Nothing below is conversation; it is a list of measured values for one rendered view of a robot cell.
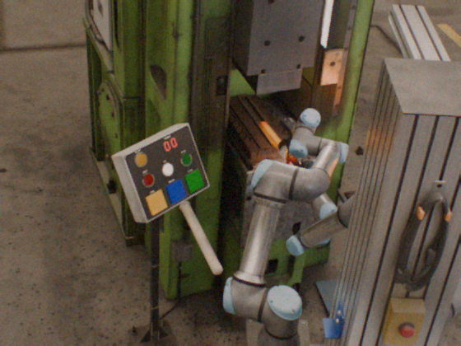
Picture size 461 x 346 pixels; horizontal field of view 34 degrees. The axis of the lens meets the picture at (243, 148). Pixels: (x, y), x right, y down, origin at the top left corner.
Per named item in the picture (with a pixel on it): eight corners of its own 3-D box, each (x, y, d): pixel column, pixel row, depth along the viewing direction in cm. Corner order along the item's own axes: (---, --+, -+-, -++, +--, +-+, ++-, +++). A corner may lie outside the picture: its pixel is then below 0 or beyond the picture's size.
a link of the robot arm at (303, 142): (315, 153, 282) (323, 130, 287) (286, 146, 284) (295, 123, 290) (314, 164, 288) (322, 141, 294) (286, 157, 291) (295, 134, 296)
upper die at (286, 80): (300, 88, 314) (302, 68, 309) (256, 95, 307) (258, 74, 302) (261, 42, 345) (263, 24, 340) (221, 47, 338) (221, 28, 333)
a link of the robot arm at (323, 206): (321, 228, 290) (324, 212, 285) (309, 212, 298) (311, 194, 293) (339, 224, 292) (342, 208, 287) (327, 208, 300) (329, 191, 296)
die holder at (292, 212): (312, 232, 361) (325, 158, 335) (239, 248, 348) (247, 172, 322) (267, 165, 403) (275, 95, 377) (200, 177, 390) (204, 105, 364)
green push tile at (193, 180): (204, 185, 303) (199, 168, 301) (190, 193, 298) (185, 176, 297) (201, 185, 304) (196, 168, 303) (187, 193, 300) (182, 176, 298)
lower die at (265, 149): (291, 156, 335) (292, 140, 330) (249, 163, 328) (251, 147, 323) (254, 107, 366) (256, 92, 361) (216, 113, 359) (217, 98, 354)
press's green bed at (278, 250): (300, 299, 389) (311, 231, 362) (234, 315, 376) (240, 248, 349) (259, 231, 430) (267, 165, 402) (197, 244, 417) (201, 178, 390)
